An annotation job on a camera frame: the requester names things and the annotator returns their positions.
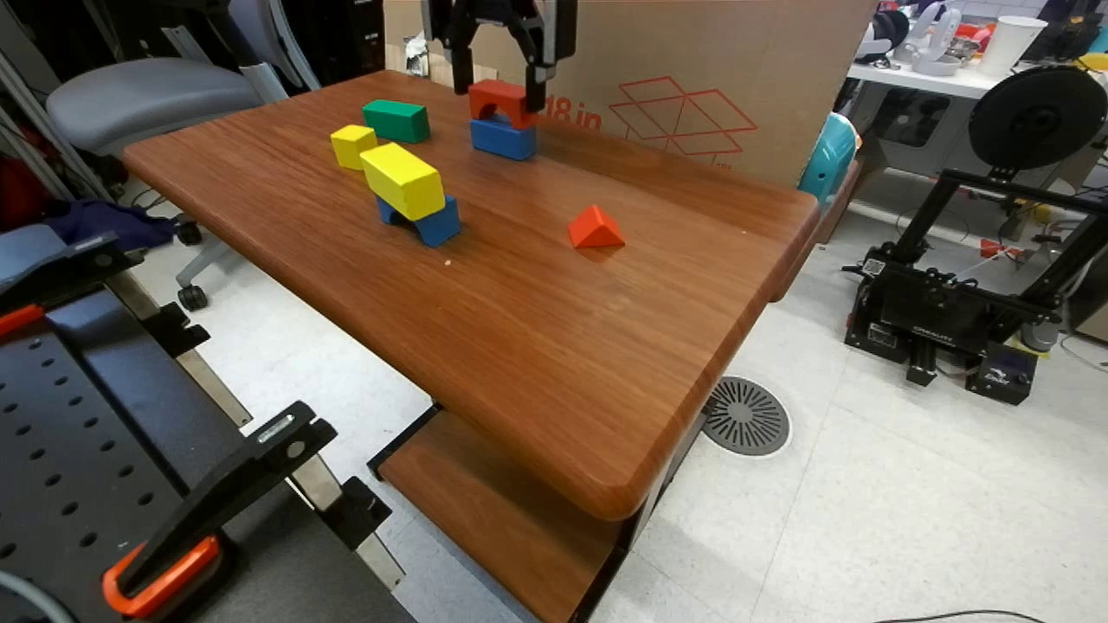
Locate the orange triangular block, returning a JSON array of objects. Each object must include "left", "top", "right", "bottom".
[{"left": 569, "top": 203, "right": 624, "bottom": 249}]

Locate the black 3D printer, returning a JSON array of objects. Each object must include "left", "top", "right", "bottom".
[{"left": 844, "top": 168, "right": 1108, "bottom": 406}]

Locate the orange arch block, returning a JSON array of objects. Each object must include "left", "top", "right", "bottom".
[{"left": 466, "top": 79, "right": 535, "bottom": 130}]

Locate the grey office chair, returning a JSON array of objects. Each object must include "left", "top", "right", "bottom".
[{"left": 45, "top": 0, "right": 321, "bottom": 316}]

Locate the black filament spool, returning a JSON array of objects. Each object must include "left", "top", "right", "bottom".
[{"left": 968, "top": 66, "right": 1104, "bottom": 168}]

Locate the green rectangular block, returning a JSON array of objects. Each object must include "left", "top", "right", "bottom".
[{"left": 361, "top": 100, "right": 430, "bottom": 146}]

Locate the blue rectangular block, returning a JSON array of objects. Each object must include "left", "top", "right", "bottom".
[{"left": 470, "top": 118, "right": 535, "bottom": 163}]

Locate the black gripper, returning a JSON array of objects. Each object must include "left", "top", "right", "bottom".
[{"left": 447, "top": 0, "right": 575, "bottom": 109}]

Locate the long yellow block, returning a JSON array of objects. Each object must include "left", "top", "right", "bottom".
[{"left": 361, "top": 140, "right": 447, "bottom": 221}]

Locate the small yellow cube block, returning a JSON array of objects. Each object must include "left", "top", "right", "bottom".
[{"left": 328, "top": 123, "right": 377, "bottom": 168}]

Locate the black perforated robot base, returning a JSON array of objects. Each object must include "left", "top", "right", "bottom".
[{"left": 0, "top": 221, "right": 419, "bottom": 623}]

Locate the blue arch block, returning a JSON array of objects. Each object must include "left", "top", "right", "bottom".
[{"left": 377, "top": 196, "right": 459, "bottom": 249}]

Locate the black orange clamp handle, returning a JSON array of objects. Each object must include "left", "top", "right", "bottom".
[{"left": 100, "top": 400, "right": 337, "bottom": 619}]

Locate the wooden table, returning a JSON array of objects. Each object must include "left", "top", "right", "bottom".
[{"left": 126, "top": 71, "right": 816, "bottom": 623}]

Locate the large cardboard box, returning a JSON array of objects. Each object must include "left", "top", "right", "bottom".
[{"left": 544, "top": 0, "right": 874, "bottom": 186}]

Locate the round floor drain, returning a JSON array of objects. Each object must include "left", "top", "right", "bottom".
[{"left": 704, "top": 377, "right": 791, "bottom": 457}]

